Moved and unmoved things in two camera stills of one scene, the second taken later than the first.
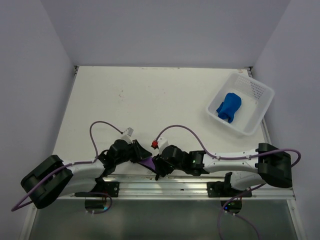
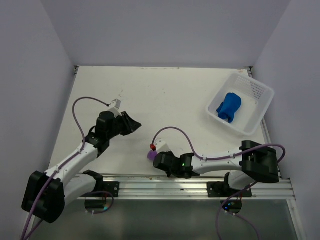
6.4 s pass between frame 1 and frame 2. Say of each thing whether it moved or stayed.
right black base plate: stayed
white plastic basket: stayed
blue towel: stayed
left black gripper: moved
